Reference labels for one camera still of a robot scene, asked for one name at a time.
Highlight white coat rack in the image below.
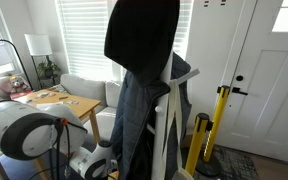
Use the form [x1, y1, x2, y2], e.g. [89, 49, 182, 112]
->
[145, 49, 201, 180]

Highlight grey puffer jacket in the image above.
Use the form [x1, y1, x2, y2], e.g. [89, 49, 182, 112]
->
[109, 53, 192, 180]

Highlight yellow stanchion post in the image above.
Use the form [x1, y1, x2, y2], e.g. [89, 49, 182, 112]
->
[184, 113, 214, 178]
[195, 85, 232, 178]

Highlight pink plush toy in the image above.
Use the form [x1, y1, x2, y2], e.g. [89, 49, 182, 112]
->
[0, 80, 14, 95]

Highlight cream tote bag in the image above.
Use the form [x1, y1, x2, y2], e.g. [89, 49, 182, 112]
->
[158, 79, 195, 180]

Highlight light wooden table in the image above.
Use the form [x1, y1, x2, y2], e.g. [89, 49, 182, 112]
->
[0, 87, 102, 180]

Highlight black door handle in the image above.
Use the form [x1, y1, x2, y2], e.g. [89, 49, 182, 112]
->
[232, 87, 249, 97]

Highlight black hooded garment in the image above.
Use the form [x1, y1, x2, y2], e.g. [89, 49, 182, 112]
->
[103, 0, 181, 88]

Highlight green potted plant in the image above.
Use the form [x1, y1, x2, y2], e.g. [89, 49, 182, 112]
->
[36, 58, 62, 79]

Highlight small picture cards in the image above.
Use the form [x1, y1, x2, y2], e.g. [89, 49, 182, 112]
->
[63, 99, 80, 106]

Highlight light grey sofa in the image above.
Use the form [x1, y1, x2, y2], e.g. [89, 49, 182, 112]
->
[59, 73, 123, 141]

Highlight grey patterned rug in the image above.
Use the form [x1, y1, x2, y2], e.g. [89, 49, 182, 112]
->
[180, 144, 260, 180]

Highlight tan stuffed toy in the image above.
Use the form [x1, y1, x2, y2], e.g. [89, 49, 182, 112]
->
[8, 75, 30, 94]

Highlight orange leaflet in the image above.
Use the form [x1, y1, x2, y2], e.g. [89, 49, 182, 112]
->
[108, 170, 120, 180]

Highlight colourful card pile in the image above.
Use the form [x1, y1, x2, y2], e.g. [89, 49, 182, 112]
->
[35, 91, 57, 100]

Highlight white table lamp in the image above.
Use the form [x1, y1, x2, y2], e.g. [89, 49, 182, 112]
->
[24, 33, 53, 57]

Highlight red book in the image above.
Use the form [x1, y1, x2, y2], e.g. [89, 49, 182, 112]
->
[9, 90, 34, 100]

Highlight white front door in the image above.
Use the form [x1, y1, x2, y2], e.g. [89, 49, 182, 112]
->
[213, 0, 288, 164]

